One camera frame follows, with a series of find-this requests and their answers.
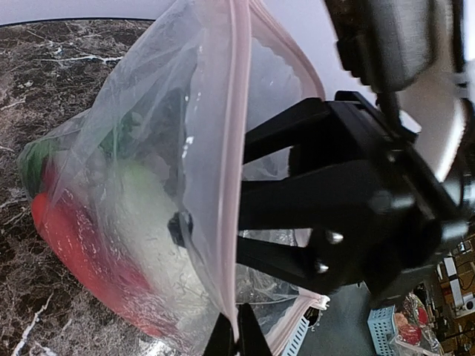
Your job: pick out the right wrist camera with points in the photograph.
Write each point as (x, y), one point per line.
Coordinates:
(388, 44)

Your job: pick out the green bok choy toy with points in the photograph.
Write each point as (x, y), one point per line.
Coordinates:
(32, 161)

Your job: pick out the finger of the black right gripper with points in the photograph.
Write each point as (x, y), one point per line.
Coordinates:
(294, 126)

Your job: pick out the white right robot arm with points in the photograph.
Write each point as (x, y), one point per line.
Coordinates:
(437, 144)

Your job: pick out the orange carrot toy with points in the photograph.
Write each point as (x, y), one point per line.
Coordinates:
(67, 228)

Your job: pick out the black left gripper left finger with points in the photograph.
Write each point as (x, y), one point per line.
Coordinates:
(221, 341)

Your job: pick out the bag of red items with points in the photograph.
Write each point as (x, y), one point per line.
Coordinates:
(413, 336)

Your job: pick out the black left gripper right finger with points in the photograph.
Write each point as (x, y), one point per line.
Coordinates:
(251, 341)

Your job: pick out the blue perforated background basket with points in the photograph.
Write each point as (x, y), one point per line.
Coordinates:
(382, 328)

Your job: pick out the white napa cabbage toy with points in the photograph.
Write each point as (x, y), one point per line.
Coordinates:
(141, 213)

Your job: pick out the white slotted cable duct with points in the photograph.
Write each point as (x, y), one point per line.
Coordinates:
(296, 338)

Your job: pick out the clear zip top bag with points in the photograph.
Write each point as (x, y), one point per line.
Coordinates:
(178, 104)

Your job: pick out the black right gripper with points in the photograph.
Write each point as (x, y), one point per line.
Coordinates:
(360, 180)

